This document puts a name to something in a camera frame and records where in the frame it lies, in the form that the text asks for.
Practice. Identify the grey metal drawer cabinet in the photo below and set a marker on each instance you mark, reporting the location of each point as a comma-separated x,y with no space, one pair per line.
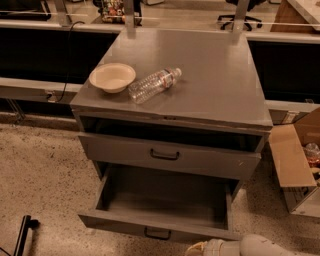
218,102

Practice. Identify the black office chair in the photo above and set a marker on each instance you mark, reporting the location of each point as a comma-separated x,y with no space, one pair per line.
240,14

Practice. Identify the plastic bottle in box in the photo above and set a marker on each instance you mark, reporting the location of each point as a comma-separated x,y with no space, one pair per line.
312,153

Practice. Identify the colourful objects shelf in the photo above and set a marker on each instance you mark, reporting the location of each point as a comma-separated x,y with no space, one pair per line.
113,11

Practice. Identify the black stand bottom left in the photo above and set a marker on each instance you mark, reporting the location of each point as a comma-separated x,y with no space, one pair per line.
27,223

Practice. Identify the grey drawer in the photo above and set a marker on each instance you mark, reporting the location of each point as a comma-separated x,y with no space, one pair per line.
230,164
164,205

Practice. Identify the cream plastic bowl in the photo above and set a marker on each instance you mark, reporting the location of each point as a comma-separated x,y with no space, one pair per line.
112,77

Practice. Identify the cardboard box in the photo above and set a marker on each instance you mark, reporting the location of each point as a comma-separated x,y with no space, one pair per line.
301,189

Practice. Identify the clear plastic water bottle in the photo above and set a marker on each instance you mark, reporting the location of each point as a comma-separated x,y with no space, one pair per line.
148,87

